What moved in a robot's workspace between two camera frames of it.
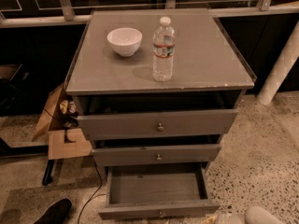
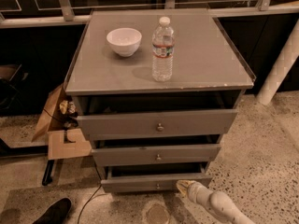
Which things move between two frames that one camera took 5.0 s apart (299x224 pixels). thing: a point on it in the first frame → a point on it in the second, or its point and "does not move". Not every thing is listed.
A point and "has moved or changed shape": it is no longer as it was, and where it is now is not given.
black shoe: [57, 213] does not move
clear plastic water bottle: [163, 41] does not move
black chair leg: [48, 173] does not move
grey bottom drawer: [156, 191] has moved or changed shape
